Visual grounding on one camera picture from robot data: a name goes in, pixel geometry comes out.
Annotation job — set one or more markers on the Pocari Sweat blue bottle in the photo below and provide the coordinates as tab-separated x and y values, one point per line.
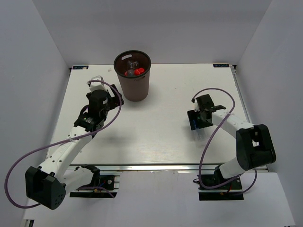
199	133

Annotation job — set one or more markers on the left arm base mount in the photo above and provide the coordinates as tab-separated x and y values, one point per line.
102	185

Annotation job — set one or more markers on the small red-cap bottle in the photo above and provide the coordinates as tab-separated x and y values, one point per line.
130	73

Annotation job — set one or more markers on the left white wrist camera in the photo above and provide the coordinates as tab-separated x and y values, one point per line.
98	85

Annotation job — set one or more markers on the clear bottle blue label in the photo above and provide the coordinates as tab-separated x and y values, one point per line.
132	65

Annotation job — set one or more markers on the left blue table sticker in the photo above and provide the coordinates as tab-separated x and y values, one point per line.
80	67

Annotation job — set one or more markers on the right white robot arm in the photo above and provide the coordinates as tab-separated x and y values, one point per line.
254	146

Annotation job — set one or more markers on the right blue table sticker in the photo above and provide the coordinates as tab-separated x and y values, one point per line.
221	65

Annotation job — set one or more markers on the clear bottle red label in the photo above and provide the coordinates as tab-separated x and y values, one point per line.
139	71

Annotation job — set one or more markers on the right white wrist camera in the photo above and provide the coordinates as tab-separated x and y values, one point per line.
196	104

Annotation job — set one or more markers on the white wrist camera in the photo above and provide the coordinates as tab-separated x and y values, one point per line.
196	104
98	85

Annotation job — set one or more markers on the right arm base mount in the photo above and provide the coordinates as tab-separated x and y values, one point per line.
223	191

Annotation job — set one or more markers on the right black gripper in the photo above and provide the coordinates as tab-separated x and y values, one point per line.
192	116

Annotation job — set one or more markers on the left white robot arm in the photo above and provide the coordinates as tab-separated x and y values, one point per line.
48	183

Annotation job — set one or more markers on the brown plastic waste bin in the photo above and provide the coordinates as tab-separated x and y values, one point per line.
134	88

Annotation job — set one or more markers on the blue table sticker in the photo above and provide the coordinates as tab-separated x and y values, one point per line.
221	65
80	67

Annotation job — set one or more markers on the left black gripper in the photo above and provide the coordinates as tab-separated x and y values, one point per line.
114	100

